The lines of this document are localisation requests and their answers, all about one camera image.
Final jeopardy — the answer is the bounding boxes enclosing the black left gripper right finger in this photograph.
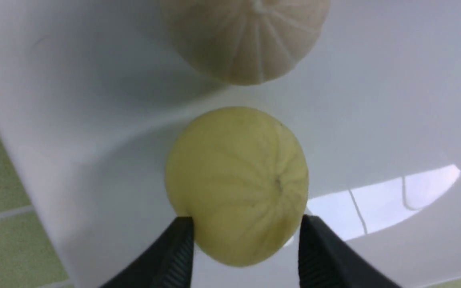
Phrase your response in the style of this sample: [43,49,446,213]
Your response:
[298,214,399,288]

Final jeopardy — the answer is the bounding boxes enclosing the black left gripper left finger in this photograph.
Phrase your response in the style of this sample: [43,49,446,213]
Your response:
[102,217,194,288]

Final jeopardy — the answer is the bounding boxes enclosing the white steamed bun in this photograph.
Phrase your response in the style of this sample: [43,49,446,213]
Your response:
[158,0,331,86]

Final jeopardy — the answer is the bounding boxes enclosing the white square plate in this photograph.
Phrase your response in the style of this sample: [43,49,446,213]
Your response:
[0,0,461,288]

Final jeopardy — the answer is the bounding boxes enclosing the yellow steamed bun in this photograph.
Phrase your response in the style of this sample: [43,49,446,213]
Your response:
[164,106,309,267]

